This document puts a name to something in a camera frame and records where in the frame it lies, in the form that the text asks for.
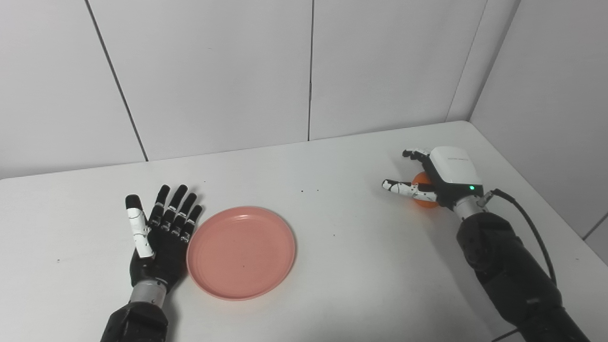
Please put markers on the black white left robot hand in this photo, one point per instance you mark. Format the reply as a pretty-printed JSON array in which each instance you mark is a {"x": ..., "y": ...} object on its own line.
[{"x": 164, "y": 249}]

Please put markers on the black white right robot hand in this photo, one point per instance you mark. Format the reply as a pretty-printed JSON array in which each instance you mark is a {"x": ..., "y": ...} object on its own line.
[{"x": 453, "y": 171}]

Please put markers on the orange fruit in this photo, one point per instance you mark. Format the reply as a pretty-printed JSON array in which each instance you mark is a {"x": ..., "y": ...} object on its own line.
[{"x": 422, "y": 202}]

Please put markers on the pink round plate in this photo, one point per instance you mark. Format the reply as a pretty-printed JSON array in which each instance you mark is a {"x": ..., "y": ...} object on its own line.
[{"x": 241, "y": 252}]

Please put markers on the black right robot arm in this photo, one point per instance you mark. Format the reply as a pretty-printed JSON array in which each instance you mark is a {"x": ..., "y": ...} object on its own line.
[{"x": 513, "y": 270}]

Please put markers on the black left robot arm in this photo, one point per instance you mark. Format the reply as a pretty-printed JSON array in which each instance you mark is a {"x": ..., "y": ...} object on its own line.
[{"x": 137, "y": 316}]

